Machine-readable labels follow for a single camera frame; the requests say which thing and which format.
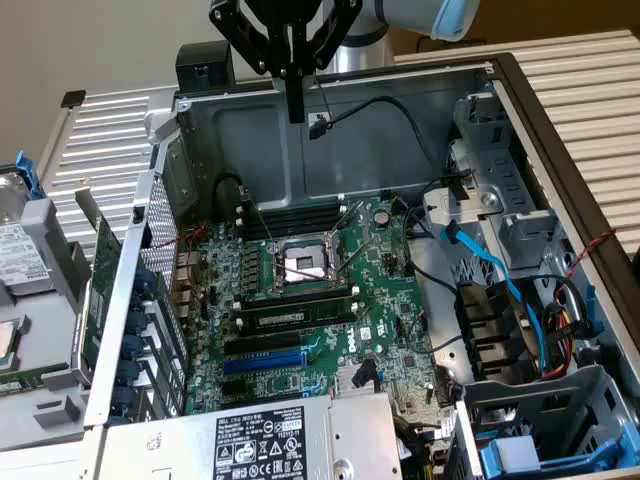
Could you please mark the black chassis intrusion switch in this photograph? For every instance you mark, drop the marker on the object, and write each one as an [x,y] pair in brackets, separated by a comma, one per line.
[138,214]

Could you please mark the open metal PC case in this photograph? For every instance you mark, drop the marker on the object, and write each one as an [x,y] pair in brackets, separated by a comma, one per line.
[350,155]

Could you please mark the metal disk bay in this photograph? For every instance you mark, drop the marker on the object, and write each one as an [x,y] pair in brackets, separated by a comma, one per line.
[500,165]

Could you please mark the silver coin battery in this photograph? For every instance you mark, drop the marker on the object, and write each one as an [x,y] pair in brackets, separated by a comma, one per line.
[382,216]

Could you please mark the silver chipset heat sink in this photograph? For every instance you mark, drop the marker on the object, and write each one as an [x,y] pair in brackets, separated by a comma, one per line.
[345,380]

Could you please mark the loose green RAM stick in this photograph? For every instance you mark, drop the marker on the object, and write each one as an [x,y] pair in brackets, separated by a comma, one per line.
[30,379]

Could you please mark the long black expansion slot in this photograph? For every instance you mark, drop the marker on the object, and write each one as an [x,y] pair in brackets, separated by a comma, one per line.
[262,344]

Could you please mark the empty black RAM slot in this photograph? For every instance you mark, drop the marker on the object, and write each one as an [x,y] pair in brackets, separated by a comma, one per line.
[295,299]

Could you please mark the silver CPU chip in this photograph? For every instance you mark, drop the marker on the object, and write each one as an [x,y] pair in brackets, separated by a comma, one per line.
[10,345]

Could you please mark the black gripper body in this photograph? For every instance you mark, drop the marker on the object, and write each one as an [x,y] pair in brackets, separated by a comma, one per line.
[295,12]

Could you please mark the green motherboard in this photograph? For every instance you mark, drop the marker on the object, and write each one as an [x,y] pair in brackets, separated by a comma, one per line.
[380,310]

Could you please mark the black box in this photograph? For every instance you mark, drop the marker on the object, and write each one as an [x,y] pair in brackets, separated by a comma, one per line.
[200,65]

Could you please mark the blue slot retention clip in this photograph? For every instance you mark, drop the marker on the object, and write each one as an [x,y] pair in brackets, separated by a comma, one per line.
[133,346]
[143,278]
[128,372]
[117,421]
[122,398]
[136,321]

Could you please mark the short black expansion slot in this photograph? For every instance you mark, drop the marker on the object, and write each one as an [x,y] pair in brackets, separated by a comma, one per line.
[234,390]

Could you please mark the grey disk bay cage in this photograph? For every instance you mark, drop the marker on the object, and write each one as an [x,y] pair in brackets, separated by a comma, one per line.
[545,400]

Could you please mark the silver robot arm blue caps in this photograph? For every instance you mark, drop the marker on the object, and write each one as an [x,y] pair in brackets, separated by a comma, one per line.
[360,45]

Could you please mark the installed green RAM stick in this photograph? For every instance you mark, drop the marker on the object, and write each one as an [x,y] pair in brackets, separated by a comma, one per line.
[295,317]

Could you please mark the thin metal locking lever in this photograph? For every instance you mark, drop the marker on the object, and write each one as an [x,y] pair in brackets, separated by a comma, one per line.
[262,222]
[347,217]

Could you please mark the blue expansion slot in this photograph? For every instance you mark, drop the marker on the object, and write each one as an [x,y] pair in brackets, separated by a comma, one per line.
[265,362]

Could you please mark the silver power supply unit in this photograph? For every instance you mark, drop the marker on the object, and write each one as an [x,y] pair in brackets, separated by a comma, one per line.
[190,440]

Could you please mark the green graphics card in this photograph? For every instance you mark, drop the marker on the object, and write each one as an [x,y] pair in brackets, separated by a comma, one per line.
[102,280]

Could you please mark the grey parts rack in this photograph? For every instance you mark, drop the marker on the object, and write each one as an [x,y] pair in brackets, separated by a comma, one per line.
[50,325]

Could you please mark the CPU socket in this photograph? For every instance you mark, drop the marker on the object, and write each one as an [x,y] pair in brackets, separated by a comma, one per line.
[305,265]

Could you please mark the silver hard disk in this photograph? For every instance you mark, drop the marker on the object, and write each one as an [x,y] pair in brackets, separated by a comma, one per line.
[20,250]

